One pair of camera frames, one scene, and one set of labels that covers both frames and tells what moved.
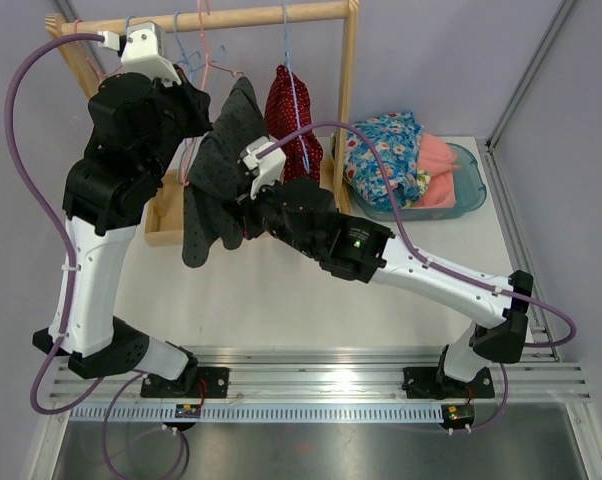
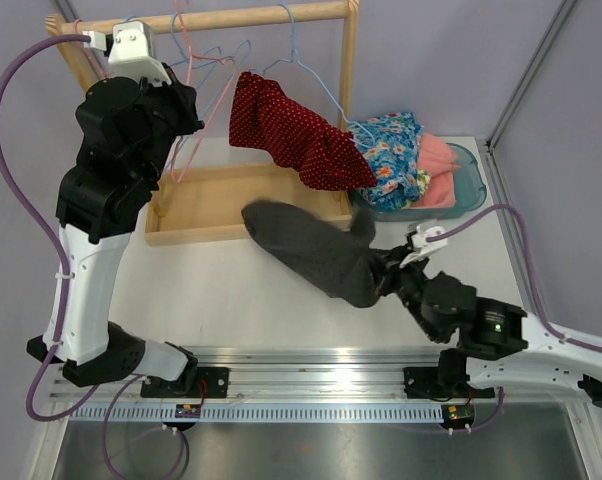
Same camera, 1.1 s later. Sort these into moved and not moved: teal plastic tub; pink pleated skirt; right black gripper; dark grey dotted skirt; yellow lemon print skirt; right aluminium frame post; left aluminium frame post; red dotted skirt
Moved: dark grey dotted skirt; right black gripper; red dotted skirt
Not moved: right aluminium frame post; pink pleated skirt; left aluminium frame post; teal plastic tub; yellow lemon print skirt
